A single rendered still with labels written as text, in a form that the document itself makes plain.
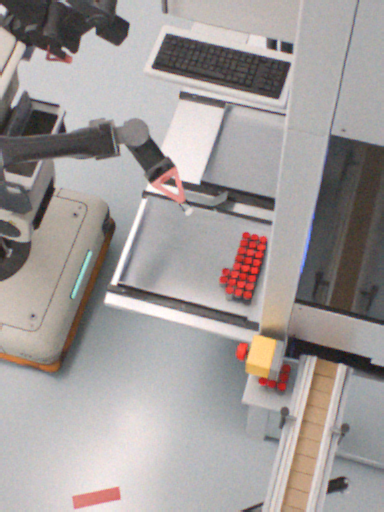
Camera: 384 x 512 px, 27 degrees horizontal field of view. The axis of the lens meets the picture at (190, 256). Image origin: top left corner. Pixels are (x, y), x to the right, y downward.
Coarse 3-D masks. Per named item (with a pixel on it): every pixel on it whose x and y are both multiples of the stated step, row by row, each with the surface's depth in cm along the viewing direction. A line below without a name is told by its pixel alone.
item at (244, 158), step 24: (240, 120) 226; (264, 120) 225; (216, 144) 222; (240, 144) 222; (264, 144) 222; (216, 168) 219; (240, 168) 219; (264, 168) 218; (240, 192) 213; (264, 192) 215
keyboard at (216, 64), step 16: (160, 48) 246; (176, 48) 245; (192, 48) 244; (208, 48) 245; (224, 48) 244; (160, 64) 243; (176, 64) 242; (192, 64) 242; (208, 64) 242; (224, 64) 241; (240, 64) 241; (256, 64) 241; (272, 64) 242; (288, 64) 242; (208, 80) 240; (224, 80) 240; (240, 80) 238; (256, 80) 240; (272, 80) 238; (272, 96) 237
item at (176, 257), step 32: (160, 224) 212; (192, 224) 211; (224, 224) 211; (256, 224) 208; (128, 256) 206; (160, 256) 208; (192, 256) 207; (224, 256) 207; (160, 288) 204; (192, 288) 203; (256, 288) 203
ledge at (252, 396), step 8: (288, 360) 194; (296, 368) 193; (304, 368) 193; (248, 376) 193; (256, 376) 193; (248, 384) 192; (256, 384) 192; (288, 384) 192; (248, 392) 191; (256, 392) 191; (264, 392) 191; (288, 392) 191; (248, 400) 190; (256, 400) 190; (264, 400) 190; (272, 400) 190; (280, 400) 190; (288, 400) 190; (264, 408) 190; (272, 408) 189; (280, 408) 189
